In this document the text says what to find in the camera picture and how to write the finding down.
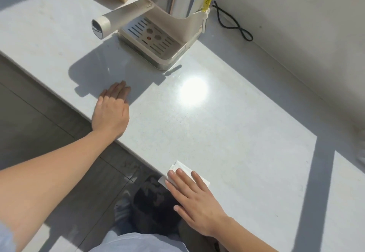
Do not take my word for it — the person's right hand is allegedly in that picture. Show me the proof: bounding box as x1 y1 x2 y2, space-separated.
165 168 230 238

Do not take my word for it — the white countertop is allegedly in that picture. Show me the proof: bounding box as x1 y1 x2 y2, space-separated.
0 0 365 252

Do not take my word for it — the black power cable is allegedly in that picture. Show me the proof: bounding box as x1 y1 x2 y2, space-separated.
211 1 254 42

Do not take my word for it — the person's light blue shirt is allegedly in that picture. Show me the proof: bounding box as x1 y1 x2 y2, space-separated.
97 231 189 252

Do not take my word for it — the person's left hand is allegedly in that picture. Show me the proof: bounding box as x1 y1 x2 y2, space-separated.
91 80 132 141

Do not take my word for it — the white tissue sheet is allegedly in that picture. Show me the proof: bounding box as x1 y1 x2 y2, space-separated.
158 160 211 188

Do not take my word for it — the person's light blue sleeve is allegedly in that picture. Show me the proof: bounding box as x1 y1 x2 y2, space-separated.
0 222 16 252

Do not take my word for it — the cream portafilter handle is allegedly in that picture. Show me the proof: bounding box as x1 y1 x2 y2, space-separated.
91 0 153 40

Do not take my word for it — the black trash bin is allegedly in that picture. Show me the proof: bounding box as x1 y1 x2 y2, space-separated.
131 174 183 236

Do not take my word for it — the person's left forearm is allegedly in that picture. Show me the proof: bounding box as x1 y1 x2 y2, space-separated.
0 130 117 252

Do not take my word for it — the large tissue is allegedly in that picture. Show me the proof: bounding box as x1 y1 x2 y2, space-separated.
142 176 169 204

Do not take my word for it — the person's white shoe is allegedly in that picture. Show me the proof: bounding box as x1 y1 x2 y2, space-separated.
113 197 132 224

